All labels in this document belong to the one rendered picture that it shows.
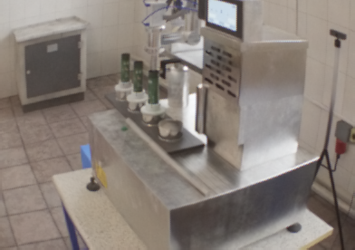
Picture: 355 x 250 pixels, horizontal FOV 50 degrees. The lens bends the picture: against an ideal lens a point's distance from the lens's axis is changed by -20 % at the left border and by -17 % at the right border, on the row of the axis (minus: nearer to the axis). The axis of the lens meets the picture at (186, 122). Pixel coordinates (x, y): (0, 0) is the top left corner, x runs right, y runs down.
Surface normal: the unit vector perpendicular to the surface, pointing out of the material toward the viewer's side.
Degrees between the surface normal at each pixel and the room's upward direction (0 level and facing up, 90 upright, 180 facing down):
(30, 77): 90
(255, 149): 90
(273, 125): 90
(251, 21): 90
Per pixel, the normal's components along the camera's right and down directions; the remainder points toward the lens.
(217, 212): 0.50, 0.37
